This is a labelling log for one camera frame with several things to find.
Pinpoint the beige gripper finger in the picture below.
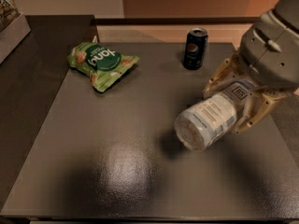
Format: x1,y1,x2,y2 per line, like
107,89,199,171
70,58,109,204
203,51,249,98
232,86,293,134

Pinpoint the blue label plastic bottle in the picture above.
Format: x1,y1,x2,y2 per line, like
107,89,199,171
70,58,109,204
174,79,254,151

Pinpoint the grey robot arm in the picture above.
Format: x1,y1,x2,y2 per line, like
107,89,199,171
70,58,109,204
204,0,299,133

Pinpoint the dark blue Pepsi can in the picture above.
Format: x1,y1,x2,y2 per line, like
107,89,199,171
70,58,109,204
183,28,208,70

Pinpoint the green snack chip bag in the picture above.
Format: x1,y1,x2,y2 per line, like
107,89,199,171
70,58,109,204
67,42,139,92

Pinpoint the white tray with snacks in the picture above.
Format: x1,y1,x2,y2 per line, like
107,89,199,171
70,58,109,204
0,0,31,63

